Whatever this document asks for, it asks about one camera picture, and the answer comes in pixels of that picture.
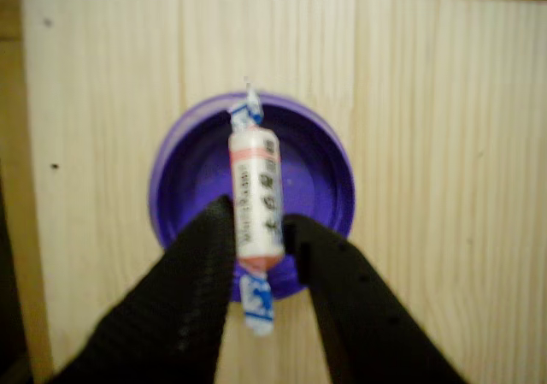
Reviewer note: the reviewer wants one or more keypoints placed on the white candy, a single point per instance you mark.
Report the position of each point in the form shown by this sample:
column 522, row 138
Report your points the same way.
column 256, row 187

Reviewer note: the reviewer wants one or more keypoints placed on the purple plastic bowl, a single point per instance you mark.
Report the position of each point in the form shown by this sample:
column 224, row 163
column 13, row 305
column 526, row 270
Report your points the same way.
column 307, row 179

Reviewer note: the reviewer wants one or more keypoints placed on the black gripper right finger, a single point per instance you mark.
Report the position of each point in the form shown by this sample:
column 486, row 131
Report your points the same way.
column 363, row 315

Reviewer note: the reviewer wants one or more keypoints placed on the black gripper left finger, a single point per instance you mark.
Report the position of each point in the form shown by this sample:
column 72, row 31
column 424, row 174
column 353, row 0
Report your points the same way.
column 171, row 315

